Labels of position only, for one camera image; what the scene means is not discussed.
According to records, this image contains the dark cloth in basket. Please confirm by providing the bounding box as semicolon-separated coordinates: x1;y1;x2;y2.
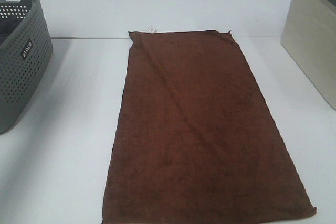
1;18;20;44

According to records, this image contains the brown towel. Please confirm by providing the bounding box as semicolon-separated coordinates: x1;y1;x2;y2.
102;30;317;223

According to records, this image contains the grey perforated plastic basket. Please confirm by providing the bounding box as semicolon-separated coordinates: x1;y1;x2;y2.
1;0;53;133

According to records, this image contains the beige storage bin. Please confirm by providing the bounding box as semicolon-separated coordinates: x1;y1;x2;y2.
281;0;335;108

